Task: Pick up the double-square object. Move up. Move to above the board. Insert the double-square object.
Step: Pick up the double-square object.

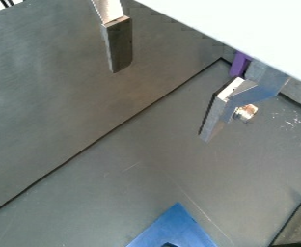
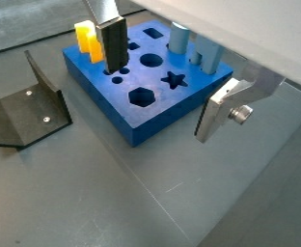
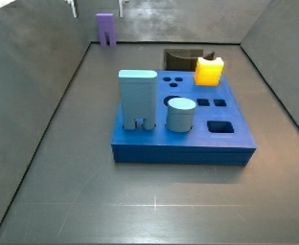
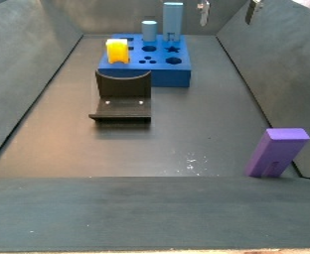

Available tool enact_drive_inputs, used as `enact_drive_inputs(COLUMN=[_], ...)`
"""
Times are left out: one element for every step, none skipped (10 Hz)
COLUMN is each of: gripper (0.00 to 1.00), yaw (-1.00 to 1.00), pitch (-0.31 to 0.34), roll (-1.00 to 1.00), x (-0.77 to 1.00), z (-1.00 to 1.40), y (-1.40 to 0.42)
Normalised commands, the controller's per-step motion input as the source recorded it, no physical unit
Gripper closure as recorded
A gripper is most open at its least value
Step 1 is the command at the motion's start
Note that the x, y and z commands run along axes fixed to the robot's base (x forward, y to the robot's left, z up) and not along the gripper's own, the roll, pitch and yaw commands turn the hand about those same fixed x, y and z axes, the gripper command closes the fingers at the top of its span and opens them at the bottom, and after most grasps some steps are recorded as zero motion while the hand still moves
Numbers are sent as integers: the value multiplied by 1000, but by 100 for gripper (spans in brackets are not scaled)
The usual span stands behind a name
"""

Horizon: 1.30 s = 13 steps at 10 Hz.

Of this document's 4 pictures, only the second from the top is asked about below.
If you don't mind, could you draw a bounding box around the gripper metal right finger with screw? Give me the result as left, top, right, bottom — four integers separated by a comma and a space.
194, 63, 283, 143

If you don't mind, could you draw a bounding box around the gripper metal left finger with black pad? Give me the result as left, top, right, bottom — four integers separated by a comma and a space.
82, 0, 129, 74

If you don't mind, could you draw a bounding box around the blue shape-sorter board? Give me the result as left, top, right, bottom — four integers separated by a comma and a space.
62, 20, 233, 147

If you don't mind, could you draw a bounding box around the yellow arch block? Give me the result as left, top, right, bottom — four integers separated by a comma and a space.
74, 20, 102, 64

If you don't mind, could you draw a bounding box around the light blue cylinder peg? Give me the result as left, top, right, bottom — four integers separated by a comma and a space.
169, 22, 190, 54

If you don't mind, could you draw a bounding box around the light blue tall oblong peg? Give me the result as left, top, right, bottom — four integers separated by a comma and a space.
190, 35, 223, 74

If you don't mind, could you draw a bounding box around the black angled holder bracket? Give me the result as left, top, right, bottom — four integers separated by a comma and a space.
0, 51, 71, 149

